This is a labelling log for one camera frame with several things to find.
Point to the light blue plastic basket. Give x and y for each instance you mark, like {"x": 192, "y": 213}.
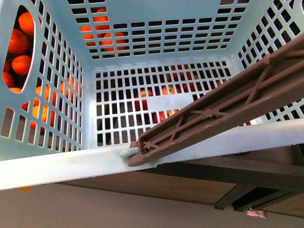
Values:
{"x": 105, "y": 71}

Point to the brown basket handle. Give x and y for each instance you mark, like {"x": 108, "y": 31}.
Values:
{"x": 273, "y": 82}

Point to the black wooden display stand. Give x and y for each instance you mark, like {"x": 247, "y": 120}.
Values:
{"x": 270, "y": 180}

